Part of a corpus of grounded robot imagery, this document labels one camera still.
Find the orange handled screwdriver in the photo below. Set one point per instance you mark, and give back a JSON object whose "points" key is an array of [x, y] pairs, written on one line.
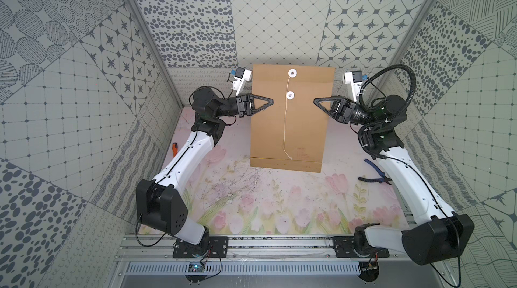
{"points": [[175, 149]]}

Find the floral table mat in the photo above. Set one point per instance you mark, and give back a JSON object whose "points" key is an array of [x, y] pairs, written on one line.
{"points": [[229, 196]]}

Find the aluminium mounting rail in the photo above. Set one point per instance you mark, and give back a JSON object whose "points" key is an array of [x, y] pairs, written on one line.
{"points": [[310, 247]]}

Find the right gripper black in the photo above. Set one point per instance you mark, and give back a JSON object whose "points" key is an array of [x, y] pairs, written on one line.
{"points": [[341, 109]]}

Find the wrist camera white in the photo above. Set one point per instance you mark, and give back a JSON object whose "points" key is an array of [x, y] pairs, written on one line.
{"points": [[353, 80], [240, 77]]}

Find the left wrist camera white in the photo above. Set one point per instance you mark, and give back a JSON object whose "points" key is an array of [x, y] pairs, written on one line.
{"points": [[240, 77]]}

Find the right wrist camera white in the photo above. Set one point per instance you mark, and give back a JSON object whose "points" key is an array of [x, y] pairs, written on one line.
{"points": [[353, 80]]}

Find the brown kraft file bag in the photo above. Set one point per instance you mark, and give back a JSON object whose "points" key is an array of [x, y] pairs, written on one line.
{"points": [[291, 133]]}

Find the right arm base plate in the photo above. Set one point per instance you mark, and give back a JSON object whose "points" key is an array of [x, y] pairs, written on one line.
{"points": [[348, 247]]}

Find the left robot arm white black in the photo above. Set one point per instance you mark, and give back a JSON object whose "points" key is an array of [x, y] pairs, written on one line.
{"points": [[159, 201]]}

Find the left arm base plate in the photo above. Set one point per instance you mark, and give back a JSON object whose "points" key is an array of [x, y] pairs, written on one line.
{"points": [[216, 246]]}

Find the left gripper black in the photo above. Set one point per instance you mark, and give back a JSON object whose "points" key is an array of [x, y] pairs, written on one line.
{"points": [[246, 104]]}

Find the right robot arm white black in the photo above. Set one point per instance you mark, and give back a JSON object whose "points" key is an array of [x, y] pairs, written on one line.
{"points": [[440, 232]]}

